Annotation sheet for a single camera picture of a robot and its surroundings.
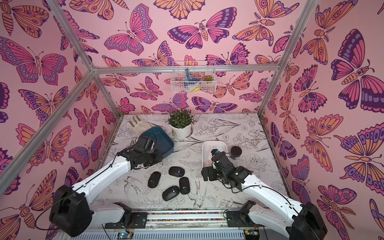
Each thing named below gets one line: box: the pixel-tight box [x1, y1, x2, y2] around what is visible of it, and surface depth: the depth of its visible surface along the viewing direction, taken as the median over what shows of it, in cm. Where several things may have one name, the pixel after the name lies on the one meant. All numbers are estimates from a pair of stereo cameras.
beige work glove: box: [126, 115, 152, 137], surface depth 115 cm
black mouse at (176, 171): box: [168, 166, 185, 177], surface depth 91 cm
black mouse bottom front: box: [162, 185, 180, 201], surface depth 83 cm
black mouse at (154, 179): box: [147, 171, 161, 188], surface depth 87 cm
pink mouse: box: [203, 160, 213, 168], surface depth 93 cm
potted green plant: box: [166, 109, 196, 138], surface depth 97 cm
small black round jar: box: [230, 146, 242, 160], surface depth 94 cm
